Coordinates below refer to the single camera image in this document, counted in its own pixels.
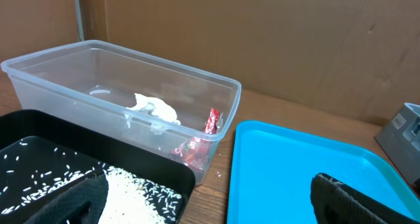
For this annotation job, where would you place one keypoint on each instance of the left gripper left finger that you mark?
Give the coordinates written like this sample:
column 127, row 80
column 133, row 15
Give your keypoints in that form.
column 83, row 202

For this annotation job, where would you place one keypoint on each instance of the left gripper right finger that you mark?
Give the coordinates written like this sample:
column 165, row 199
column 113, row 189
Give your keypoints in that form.
column 337, row 203

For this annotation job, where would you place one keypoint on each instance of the white rice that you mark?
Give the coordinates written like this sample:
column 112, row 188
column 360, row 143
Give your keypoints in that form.
column 131, row 201

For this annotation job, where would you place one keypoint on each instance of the white napkin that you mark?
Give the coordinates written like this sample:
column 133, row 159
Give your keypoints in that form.
column 155, row 107

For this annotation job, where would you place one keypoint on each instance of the red snack wrapper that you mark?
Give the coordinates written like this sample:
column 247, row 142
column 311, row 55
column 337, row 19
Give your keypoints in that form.
column 194, row 153

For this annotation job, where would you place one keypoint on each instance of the grey dishwasher rack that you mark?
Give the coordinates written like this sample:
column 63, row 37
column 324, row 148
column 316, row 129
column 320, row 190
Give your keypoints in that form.
column 400, row 141

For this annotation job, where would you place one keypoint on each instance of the black tray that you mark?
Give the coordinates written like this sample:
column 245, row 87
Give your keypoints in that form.
column 24, row 125

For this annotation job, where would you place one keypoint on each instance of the teal serving tray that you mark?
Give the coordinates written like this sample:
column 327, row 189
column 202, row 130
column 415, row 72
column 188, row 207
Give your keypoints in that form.
column 272, row 169

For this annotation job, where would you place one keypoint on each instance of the clear plastic bin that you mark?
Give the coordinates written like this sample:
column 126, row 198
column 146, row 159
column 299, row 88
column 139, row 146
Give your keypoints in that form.
column 91, row 83

